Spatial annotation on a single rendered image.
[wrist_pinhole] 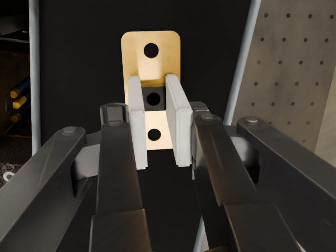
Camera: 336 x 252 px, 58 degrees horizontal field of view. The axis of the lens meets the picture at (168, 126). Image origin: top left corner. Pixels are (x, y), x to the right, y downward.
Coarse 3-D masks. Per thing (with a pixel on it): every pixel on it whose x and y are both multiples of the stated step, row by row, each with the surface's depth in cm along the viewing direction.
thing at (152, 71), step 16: (128, 32) 19; (144, 32) 19; (160, 32) 19; (128, 48) 19; (160, 48) 20; (176, 48) 20; (128, 64) 20; (144, 64) 20; (160, 64) 20; (176, 64) 20; (144, 80) 20; (160, 80) 20; (144, 96) 20; (160, 96) 20; (160, 112) 21; (160, 128) 22; (160, 144) 22
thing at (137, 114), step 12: (132, 84) 18; (132, 96) 16; (132, 108) 14; (132, 120) 14; (144, 120) 14; (132, 132) 14; (144, 132) 14; (144, 144) 14; (144, 156) 14; (144, 168) 15
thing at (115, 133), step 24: (120, 120) 13; (120, 144) 11; (120, 168) 10; (120, 192) 8; (96, 216) 7; (120, 216) 7; (144, 216) 7; (96, 240) 6; (120, 240) 6; (144, 240) 6
